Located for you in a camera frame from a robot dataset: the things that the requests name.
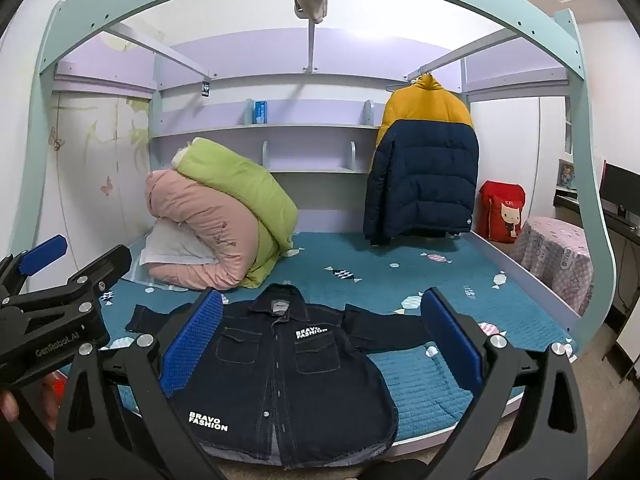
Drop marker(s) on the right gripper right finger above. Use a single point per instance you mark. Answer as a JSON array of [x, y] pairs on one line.
[[548, 438]]

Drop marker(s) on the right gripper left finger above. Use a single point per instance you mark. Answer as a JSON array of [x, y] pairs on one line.
[[116, 421]]

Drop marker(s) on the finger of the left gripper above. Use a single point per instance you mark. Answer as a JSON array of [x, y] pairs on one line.
[[16, 269], [104, 272]]

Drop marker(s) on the dark denim jacket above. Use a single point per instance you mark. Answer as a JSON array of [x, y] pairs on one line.
[[283, 382]]

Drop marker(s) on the person's left hand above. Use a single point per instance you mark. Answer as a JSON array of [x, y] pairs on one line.
[[9, 406]]

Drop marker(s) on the white pillow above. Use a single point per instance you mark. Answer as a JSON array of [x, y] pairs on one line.
[[170, 242]]

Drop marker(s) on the pink folded duvet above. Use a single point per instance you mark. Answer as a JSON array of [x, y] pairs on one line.
[[227, 227]]

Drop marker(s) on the pink patterned covered stool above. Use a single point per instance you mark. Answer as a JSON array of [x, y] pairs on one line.
[[556, 252]]

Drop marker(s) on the green folded duvet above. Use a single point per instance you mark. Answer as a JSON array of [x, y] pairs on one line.
[[215, 166]]

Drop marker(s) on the red cartoon bag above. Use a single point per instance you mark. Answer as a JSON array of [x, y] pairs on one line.
[[501, 208]]

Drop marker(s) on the blue box on shelf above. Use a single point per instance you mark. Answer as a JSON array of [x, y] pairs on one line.
[[260, 112]]

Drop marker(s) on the black computer monitor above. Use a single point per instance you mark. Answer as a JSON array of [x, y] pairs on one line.
[[621, 188]]

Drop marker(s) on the yellow navy puffer jacket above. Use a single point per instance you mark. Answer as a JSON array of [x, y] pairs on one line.
[[423, 175]]

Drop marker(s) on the mint green bed frame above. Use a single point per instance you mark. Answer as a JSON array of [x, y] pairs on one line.
[[44, 31]]

